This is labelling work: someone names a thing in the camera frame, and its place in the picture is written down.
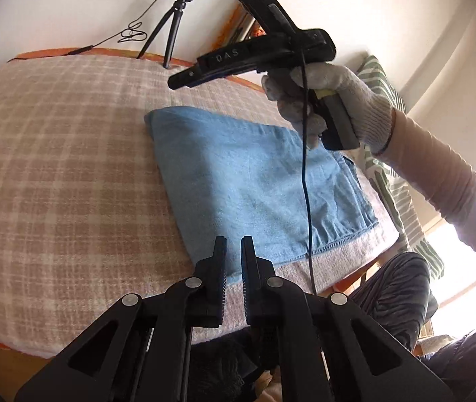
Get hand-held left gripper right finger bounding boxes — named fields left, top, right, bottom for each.
left=240, top=236, right=456, bottom=402

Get black coiled cable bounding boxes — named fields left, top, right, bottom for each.
left=68, top=0, right=182, bottom=55

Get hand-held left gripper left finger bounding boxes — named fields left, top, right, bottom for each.
left=14, top=236, right=229, bottom=402

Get person's striped grey clothing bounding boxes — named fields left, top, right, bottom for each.
left=349, top=251, right=476, bottom=391

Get blue denim pants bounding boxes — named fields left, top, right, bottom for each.
left=143, top=107, right=379, bottom=287

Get pink plaid blanket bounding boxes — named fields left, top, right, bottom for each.
left=0, top=52, right=402, bottom=358

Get green patterned pillow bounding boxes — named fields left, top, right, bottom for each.
left=354, top=54, right=447, bottom=283

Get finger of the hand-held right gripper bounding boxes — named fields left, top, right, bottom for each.
left=167, top=62, right=260, bottom=91

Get person's right forearm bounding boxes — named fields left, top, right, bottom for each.
left=378, top=107, right=476, bottom=285

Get person's right hand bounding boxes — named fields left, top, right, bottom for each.
left=262, top=62, right=394, bottom=155

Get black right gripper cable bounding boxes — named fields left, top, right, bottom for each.
left=298, top=48, right=318, bottom=296

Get black tripod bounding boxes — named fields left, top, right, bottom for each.
left=136, top=0, right=195, bottom=70

